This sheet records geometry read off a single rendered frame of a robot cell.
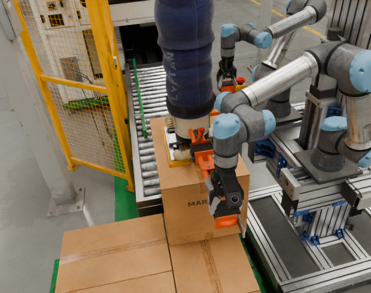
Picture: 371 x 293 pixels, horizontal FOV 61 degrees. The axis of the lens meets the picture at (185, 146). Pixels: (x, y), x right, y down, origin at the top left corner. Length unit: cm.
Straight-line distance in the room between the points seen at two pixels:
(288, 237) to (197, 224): 92
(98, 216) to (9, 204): 88
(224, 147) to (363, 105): 54
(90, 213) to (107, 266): 111
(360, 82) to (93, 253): 152
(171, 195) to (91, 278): 67
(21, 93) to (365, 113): 204
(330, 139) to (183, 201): 69
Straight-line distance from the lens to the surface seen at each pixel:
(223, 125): 87
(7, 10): 224
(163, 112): 295
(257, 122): 93
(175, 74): 134
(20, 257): 285
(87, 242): 198
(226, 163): 93
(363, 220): 260
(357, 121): 128
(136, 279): 177
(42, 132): 257
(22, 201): 329
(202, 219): 157
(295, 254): 227
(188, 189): 141
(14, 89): 244
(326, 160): 156
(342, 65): 113
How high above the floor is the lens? 203
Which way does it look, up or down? 37 degrees down
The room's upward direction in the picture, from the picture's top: 5 degrees counter-clockwise
